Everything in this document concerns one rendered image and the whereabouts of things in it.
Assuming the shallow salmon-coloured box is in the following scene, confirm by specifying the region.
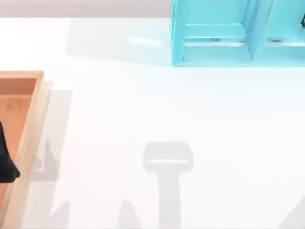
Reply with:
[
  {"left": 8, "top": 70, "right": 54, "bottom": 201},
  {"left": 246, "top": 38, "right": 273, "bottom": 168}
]
[{"left": 0, "top": 71, "right": 51, "bottom": 229}]

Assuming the light blue rack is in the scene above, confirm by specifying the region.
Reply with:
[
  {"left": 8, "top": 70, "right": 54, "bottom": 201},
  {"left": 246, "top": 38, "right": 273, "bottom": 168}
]
[{"left": 171, "top": 0, "right": 305, "bottom": 68}]

